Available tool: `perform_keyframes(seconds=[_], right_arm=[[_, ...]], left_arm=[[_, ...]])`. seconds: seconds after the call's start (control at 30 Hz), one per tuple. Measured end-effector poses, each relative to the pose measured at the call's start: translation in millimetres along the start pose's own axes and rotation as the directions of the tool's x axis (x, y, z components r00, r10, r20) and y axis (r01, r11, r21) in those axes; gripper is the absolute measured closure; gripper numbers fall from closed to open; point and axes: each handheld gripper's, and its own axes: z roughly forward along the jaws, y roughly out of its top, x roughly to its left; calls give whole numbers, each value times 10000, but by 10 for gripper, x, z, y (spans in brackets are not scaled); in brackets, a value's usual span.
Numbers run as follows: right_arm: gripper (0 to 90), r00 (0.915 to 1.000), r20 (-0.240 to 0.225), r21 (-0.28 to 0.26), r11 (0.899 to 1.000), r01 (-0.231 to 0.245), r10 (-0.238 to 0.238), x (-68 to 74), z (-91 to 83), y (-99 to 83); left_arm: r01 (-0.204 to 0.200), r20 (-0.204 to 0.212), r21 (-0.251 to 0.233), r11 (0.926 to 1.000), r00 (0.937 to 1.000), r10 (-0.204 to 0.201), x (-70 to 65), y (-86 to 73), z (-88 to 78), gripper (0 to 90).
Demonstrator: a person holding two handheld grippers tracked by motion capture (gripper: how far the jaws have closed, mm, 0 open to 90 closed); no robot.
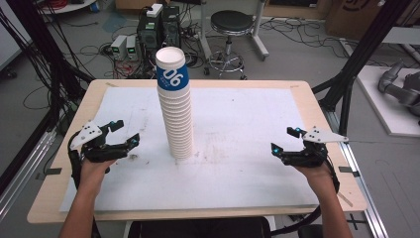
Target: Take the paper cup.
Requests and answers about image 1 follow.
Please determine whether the person's dark lap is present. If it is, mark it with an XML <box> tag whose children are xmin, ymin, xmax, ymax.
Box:
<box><xmin>128</xmin><ymin>216</ymin><xmax>272</xmax><ymax>238</ymax></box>

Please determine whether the white box on computer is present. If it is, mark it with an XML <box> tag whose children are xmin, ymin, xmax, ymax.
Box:
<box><xmin>146</xmin><ymin>3</ymin><xmax>164</xmax><ymax>19</ymax></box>

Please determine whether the white floor board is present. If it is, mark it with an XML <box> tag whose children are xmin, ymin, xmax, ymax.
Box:
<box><xmin>356</xmin><ymin>64</ymin><xmax>420</xmax><ymax>138</ymax></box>

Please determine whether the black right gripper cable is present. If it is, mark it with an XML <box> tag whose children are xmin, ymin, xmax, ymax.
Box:
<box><xmin>270</xmin><ymin>154</ymin><xmax>341</xmax><ymax>237</ymax></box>

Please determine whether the black computer tower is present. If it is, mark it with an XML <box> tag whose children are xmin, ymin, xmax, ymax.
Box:
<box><xmin>161</xmin><ymin>5</ymin><xmax>182</xmax><ymax>49</ymax></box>
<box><xmin>137</xmin><ymin>13</ymin><xmax>164</xmax><ymax>54</ymax></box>

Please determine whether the brown cardboard box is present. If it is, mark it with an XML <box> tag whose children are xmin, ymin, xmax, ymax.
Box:
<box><xmin>325</xmin><ymin>0</ymin><xmax>397</xmax><ymax>42</ymax></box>

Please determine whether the red cable coil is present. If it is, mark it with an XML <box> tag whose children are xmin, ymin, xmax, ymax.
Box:
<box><xmin>46</xmin><ymin>0</ymin><xmax>69</xmax><ymax>10</ymax></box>

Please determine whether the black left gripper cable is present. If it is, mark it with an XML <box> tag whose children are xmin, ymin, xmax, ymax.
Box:
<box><xmin>66</xmin><ymin>141</ymin><xmax>83</xmax><ymax>191</ymax></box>

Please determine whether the person's right hand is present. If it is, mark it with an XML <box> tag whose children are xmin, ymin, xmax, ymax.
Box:
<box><xmin>292</xmin><ymin>164</ymin><xmax>337</xmax><ymax>196</ymax></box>

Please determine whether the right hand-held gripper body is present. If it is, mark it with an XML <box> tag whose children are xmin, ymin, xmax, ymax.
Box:
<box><xmin>281</xmin><ymin>126</ymin><xmax>350</xmax><ymax>168</ymax></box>

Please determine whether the white round table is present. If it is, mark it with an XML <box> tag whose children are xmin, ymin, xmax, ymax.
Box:
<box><xmin>39</xmin><ymin>0</ymin><xmax>97</xmax><ymax>16</ymax></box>

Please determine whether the white table mat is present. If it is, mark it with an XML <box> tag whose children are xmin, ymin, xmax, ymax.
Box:
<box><xmin>59</xmin><ymin>86</ymin><xmax>320</xmax><ymax>213</ymax></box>

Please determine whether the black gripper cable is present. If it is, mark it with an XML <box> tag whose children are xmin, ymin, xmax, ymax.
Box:
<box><xmin>66</xmin><ymin>141</ymin><xmax>83</xmax><ymax>191</ymax></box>
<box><xmin>270</xmin><ymin>154</ymin><xmax>341</xmax><ymax>237</ymax></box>

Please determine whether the person's left hand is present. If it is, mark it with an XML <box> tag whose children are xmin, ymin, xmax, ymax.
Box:
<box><xmin>78</xmin><ymin>158</ymin><xmax>117</xmax><ymax>191</ymax></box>

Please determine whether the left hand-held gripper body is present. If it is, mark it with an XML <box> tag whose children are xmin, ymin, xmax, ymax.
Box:
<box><xmin>68</xmin><ymin>120</ymin><xmax>130</xmax><ymax>164</ymax></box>

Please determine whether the black round stool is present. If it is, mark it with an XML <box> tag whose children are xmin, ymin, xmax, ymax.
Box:
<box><xmin>203</xmin><ymin>9</ymin><xmax>256</xmax><ymax>81</ymax></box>

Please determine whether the stack of white paper cups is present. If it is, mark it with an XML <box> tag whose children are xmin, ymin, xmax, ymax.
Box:
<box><xmin>155</xmin><ymin>46</ymin><xmax>195</xmax><ymax>161</ymax></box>

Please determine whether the black cable bundle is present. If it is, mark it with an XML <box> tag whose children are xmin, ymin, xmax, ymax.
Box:
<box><xmin>0</xmin><ymin>0</ymin><xmax>95</xmax><ymax>133</ymax></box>

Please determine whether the white bench power supply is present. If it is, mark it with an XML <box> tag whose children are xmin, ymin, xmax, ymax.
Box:
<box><xmin>110</xmin><ymin>35</ymin><xmax>128</xmax><ymax>58</ymax></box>
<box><xmin>125</xmin><ymin>35</ymin><xmax>139</xmax><ymax>61</ymax></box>

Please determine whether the aluminium rail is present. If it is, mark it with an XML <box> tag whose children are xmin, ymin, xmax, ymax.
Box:
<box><xmin>0</xmin><ymin>127</ymin><xmax>58</xmax><ymax>221</ymax></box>
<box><xmin>321</xmin><ymin>107</ymin><xmax>390</xmax><ymax>238</ymax></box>

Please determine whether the black metal stand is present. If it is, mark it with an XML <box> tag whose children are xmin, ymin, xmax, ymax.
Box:
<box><xmin>311</xmin><ymin>0</ymin><xmax>414</xmax><ymax>137</ymax></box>

